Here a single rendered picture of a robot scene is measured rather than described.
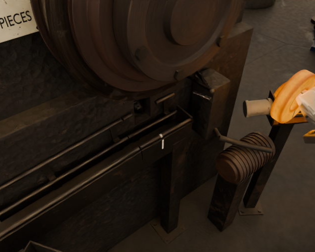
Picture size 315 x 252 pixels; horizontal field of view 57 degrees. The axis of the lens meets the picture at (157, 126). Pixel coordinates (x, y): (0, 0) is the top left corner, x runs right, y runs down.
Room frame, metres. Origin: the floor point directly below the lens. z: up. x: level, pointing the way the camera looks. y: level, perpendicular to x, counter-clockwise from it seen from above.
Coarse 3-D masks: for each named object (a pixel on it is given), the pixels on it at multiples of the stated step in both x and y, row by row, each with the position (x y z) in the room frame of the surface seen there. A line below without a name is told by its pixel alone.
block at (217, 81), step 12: (204, 72) 0.78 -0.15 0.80; (216, 72) 0.78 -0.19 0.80; (216, 84) 0.72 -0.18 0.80; (228, 84) 0.73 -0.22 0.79; (192, 96) 0.76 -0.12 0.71; (216, 96) 0.70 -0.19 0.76; (192, 108) 0.76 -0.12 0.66; (204, 108) 0.72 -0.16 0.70; (216, 108) 0.71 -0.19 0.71; (204, 120) 0.71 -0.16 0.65; (216, 120) 0.72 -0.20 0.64; (204, 132) 0.70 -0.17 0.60
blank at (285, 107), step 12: (300, 72) 0.63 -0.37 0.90; (288, 84) 0.60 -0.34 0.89; (300, 84) 0.59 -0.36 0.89; (312, 84) 0.64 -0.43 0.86; (276, 96) 0.59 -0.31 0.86; (288, 96) 0.58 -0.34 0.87; (276, 108) 0.58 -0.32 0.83; (288, 108) 0.59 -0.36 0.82; (276, 120) 0.59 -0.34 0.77; (288, 120) 0.61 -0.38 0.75
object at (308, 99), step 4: (300, 92) 0.61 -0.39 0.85; (308, 92) 0.58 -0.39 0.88; (312, 92) 0.58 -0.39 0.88; (300, 96) 0.60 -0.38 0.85; (304, 96) 0.59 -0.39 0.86; (308, 96) 0.58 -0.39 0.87; (312, 96) 0.57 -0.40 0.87; (296, 100) 0.60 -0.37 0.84; (300, 100) 0.59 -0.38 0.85; (304, 100) 0.58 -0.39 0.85; (308, 100) 0.58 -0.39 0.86; (312, 100) 0.57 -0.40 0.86; (300, 104) 0.58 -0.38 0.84; (304, 104) 0.58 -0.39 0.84; (308, 104) 0.57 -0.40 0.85; (312, 104) 0.57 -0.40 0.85; (308, 108) 0.56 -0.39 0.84; (312, 108) 0.56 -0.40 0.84; (312, 112) 0.55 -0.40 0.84
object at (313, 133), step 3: (309, 132) 0.55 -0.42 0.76; (312, 132) 0.55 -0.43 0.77; (303, 135) 0.55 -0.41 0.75; (306, 135) 0.55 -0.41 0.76; (309, 135) 0.54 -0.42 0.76; (312, 135) 0.53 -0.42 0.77; (303, 138) 0.55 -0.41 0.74; (306, 138) 0.54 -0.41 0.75; (309, 138) 0.54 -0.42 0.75; (312, 138) 0.53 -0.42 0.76; (306, 141) 0.54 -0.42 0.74; (309, 141) 0.53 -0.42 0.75; (312, 141) 0.53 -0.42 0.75
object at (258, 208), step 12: (276, 132) 0.74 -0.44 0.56; (288, 132) 0.74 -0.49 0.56; (276, 144) 0.74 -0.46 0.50; (276, 156) 0.74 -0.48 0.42; (264, 168) 0.74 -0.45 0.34; (252, 180) 0.77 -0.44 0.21; (264, 180) 0.74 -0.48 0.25; (252, 192) 0.74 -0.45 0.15; (240, 204) 0.76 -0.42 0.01; (252, 204) 0.74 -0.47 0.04
